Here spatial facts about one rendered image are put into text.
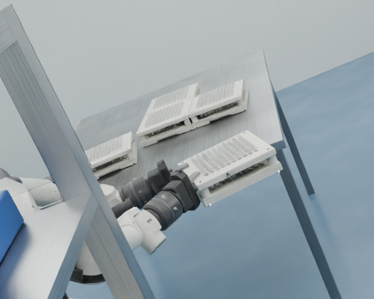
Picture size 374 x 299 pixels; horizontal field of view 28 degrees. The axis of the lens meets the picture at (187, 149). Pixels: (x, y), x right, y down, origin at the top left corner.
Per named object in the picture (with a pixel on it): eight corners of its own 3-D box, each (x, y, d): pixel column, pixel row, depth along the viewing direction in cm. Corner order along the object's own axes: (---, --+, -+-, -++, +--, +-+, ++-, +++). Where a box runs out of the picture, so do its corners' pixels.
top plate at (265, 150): (249, 134, 232) (247, 129, 231) (277, 153, 209) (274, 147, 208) (178, 169, 229) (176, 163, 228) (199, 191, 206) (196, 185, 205)
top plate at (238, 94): (195, 101, 341) (193, 96, 340) (244, 82, 335) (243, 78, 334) (189, 118, 318) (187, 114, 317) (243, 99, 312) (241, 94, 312)
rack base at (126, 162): (87, 165, 334) (85, 161, 333) (137, 145, 332) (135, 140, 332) (83, 185, 311) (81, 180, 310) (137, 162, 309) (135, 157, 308)
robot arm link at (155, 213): (154, 193, 199) (126, 217, 192) (183, 221, 198) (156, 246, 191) (141, 212, 208) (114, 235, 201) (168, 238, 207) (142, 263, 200)
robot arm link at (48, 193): (61, 212, 251) (4, 209, 234) (66, 174, 251) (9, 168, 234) (82, 218, 243) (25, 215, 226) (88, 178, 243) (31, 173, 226)
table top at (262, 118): (84, 124, 426) (81, 119, 425) (264, 53, 407) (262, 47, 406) (16, 248, 286) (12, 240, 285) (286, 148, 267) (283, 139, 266)
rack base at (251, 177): (254, 149, 233) (252, 142, 233) (283, 169, 210) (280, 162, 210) (184, 183, 231) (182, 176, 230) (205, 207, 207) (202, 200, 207)
